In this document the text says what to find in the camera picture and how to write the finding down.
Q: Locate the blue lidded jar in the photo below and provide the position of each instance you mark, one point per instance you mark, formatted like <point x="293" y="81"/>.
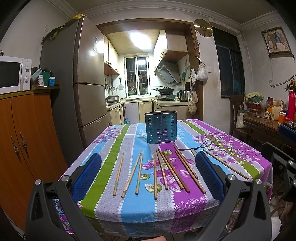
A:
<point x="52" y="81"/>

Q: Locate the white medicine bottle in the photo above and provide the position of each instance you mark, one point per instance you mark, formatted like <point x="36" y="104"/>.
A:
<point x="40" y="80"/>

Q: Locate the framed wall picture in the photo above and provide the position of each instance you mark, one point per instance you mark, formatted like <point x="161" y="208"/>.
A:
<point x="276" y="43"/>

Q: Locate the round gold wall clock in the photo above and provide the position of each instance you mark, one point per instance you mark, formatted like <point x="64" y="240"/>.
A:
<point x="203" y="27"/>

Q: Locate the blue perforated utensil holder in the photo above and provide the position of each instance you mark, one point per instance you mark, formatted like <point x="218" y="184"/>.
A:
<point x="161" y="126"/>

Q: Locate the white microwave oven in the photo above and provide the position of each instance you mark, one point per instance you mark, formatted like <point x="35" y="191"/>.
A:
<point x="15" y="74"/>

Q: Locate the wooden chair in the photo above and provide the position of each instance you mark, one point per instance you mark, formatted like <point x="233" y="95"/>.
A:
<point x="237" y="104"/>

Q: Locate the dark brown chopstick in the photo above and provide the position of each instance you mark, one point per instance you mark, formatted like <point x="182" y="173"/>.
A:
<point x="186" y="162"/>
<point x="185" y="186"/>
<point x="191" y="174"/>

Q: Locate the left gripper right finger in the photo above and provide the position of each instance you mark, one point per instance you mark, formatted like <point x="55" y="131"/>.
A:
<point x="253" y="221"/>

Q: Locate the floral striped tablecloth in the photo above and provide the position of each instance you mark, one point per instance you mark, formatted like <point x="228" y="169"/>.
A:
<point x="175" y="210"/>

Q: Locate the kitchen window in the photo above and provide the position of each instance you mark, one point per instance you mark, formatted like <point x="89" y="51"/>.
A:
<point x="137" y="75"/>

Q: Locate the hanging white plastic bag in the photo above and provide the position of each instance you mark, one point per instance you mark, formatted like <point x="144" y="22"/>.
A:
<point x="201" y="72"/>

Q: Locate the brown three-door refrigerator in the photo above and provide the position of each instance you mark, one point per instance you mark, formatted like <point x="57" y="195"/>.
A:
<point x="73" y="53"/>

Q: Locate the steel electric kettle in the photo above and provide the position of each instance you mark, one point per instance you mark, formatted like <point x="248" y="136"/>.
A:
<point x="182" y="95"/>

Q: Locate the blue water jug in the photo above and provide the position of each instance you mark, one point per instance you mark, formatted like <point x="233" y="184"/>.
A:
<point x="127" y="121"/>

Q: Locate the light bamboo chopstick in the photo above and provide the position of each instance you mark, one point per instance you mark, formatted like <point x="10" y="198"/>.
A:
<point x="131" y="176"/>
<point x="227" y="165"/>
<point x="118" y="174"/>
<point x="139" y="173"/>

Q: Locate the black wok on stove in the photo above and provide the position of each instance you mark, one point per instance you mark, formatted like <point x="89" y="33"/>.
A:
<point x="164" y="90"/>

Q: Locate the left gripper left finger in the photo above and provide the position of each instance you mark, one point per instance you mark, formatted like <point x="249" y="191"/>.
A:
<point x="53" y="212"/>

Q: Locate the steel range hood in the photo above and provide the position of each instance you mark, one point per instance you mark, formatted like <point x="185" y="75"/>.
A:
<point x="168" y="72"/>

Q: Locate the orange wooden cabinet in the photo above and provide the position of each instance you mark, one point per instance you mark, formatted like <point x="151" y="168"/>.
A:
<point x="30" y="149"/>

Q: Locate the red thermos bottle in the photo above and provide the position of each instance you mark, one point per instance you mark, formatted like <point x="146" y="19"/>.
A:
<point x="291" y="105"/>

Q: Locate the dark wooden side table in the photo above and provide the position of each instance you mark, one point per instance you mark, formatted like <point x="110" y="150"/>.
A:
<point x="263" y="130"/>

